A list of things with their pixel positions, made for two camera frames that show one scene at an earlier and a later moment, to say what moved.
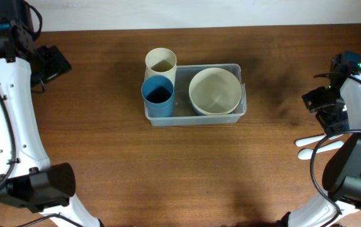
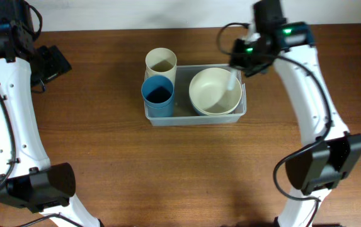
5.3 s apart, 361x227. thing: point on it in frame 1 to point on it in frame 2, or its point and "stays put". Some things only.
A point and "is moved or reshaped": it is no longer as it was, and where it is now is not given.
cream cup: [161, 61] stays put
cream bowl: [215, 91] stays put
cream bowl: [215, 104] stays put
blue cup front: [157, 93] stays put
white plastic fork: [308, 140] is moved or reshaped
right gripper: [327, 121] to [237, 61]
